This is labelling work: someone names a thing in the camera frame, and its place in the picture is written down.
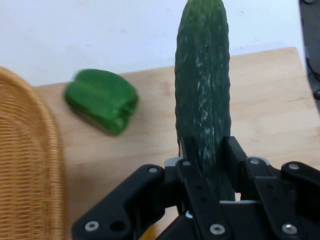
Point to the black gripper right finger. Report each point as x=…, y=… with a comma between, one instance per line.
x=280, y=195

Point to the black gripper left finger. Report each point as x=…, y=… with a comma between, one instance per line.
x=120, y=200

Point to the dark green cucumber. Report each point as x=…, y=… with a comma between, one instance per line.
x=202, y=75

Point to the bamboo cutting board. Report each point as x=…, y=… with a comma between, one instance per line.
x=262, y=100

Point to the green bell pepper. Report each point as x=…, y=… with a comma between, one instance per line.
x=100, y=102

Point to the black tripod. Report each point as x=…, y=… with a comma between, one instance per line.
x=309, y=1

